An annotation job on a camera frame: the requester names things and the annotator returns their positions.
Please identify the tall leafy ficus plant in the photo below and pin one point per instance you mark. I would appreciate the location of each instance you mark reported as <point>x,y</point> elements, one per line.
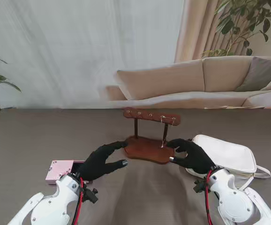
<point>227,23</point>

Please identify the beige sofa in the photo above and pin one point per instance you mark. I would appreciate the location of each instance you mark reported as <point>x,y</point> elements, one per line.
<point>163,79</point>

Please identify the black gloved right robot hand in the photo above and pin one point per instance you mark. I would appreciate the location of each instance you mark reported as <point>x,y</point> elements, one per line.
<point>196,159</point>

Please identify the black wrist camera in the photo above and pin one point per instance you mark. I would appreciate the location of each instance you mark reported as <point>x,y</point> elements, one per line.
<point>91,194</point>
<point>200,186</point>

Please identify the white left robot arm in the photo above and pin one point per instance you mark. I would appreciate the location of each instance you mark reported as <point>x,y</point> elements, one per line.
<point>51,206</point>

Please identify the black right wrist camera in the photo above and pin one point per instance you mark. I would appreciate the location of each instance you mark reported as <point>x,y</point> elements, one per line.
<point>200,186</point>

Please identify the grey cushion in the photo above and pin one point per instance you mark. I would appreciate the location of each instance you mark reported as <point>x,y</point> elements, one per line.
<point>259,75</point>

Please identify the white leather bag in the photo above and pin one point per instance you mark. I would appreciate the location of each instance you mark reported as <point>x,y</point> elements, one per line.
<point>224,152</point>

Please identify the beige curtain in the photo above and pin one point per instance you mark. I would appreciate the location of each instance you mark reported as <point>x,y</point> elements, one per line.
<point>196,35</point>

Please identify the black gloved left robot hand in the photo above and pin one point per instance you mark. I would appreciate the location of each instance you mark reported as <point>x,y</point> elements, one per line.
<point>98,161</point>

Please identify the brown wooden jewelry stand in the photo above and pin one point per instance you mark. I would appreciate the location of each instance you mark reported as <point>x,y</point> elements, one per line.
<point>147,150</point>

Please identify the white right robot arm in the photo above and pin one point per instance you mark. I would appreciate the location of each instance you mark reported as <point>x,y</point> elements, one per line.
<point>234,201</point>

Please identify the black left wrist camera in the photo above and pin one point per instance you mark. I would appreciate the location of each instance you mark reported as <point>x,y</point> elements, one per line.
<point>91,194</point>

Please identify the pink jewelry box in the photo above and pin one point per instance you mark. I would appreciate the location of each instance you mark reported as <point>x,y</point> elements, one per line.
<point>58,171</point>

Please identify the white sheer curtain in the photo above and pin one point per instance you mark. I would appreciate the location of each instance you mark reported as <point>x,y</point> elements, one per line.
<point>79,47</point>

